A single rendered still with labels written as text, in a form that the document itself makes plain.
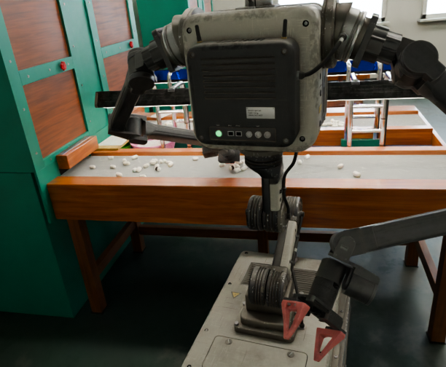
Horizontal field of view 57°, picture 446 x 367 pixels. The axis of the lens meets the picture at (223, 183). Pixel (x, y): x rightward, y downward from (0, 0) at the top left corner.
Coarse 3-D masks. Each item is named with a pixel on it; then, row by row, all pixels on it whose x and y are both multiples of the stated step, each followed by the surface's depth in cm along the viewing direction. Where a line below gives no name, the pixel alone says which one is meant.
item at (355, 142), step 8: (376, 112) 217; (376, 120) 218; (344, 128) 224; (344, 136) 226; (376, 136) 222; (344, 144) 227; (352, 144) 226; (360, 144) 225; (368, 144) 224; (376, 144) 223
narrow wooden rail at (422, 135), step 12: (324, 132) 229; (336, 132) 228; (396, 132) 221; (408, 132) 220; (420, 132) 219; (432, 132) 218; (324, 144) 232; (336, 144) 231; (396, 144) 224; (408, 144) 223; (420, 144) 222
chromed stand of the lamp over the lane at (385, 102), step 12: (348, 108) 196; (384, 108) 192; (348, 120) 198; (384, 120) 194; (348, 132) 200; (360, 132) 199; (372, 132) 198; (384, 132) 197; (348, 144) 202; (384, 144) 200
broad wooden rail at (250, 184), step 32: (64, 192) 190; (96, 192) 186; (128, 192) 183; (160, 192) 179; (192, 192) 176; (224, 192) 173; (256, 192) 170; (288, 192) 167; (320, 192) 164; (352, 192) 162; (384, 192) 159; (416, 192) 156; (224, 224) 180; (320, 224) 170; (352, 224) 167
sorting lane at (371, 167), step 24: (96, 168) 210; (120, 168) 208; (144, 168) 205; (168, 168) 202; (192, 168) 200; (216, 168) 197; (312, 168) 188; (336, 168) 186; (360, 168) 184; (384, 168) 181; (408, 168) 179; (432, 168) 177
